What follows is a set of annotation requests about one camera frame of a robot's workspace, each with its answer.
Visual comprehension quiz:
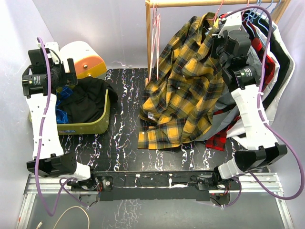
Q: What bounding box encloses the aluminium frame rail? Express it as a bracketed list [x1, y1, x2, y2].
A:
[16, 173, 295, 229]

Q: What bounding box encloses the white garment on rack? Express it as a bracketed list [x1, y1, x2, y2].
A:
[227, 22, 295, 146]

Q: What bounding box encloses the black cloth in bin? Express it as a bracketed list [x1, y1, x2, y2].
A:
[63, 77, 118, 124]

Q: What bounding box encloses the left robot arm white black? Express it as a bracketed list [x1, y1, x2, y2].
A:
[21, 42, 99, 190]

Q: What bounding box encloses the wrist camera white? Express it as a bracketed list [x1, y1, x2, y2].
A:
[217, 12, 242, 38]
[44, 42, 61, 65]

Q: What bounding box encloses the grey button shirt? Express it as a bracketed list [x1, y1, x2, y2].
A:
[196, 47, 262, 141]

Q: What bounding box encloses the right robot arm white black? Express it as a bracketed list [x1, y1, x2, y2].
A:
[211, 30, 287, 189]

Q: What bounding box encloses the green plastic laundry bin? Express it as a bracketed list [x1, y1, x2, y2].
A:
[26, 94, 112, 137]

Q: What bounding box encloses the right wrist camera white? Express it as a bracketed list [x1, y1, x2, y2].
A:
[217, 12, 242, 38]

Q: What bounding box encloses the yellow plaid flannel shirt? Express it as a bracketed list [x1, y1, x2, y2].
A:
[138, 12, 225, 150]

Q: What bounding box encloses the black base bar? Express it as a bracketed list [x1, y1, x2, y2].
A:
[96, 171, 215, 201]

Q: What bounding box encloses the red black plaid shirt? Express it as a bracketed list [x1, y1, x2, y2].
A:
[205, 11, 280, 151]

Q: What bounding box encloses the blue wire hanger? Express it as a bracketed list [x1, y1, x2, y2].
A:
[257, 0, 277, 32]
[242, 10, 269, 49]

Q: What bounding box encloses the pink wire hanger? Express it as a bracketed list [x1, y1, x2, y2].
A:
[207, 0, 224, 30]

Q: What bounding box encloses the blue cloth in bin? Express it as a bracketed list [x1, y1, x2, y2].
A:
[55, 86, 73, 124]

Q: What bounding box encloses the wooden clothes rack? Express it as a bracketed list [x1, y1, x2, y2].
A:
[145, 0, 290, 81]

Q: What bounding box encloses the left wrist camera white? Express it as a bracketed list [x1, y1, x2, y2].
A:
[44, 42, 61, 65]

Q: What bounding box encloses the beige cable on floor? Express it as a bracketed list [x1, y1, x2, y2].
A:
[52, 206, 90, 229]

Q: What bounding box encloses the white orange cylindrical container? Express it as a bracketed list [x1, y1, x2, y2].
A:
[60, 41, 107, 80]

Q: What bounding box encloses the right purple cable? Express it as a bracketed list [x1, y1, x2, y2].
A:
[223, 6, 302, 208]

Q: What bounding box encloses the pink wire hangers bundle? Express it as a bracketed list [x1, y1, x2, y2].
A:
[146, 0, 161, 83]

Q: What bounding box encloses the black garment on rack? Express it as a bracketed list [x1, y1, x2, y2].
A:
[242, 10, 295, 124]

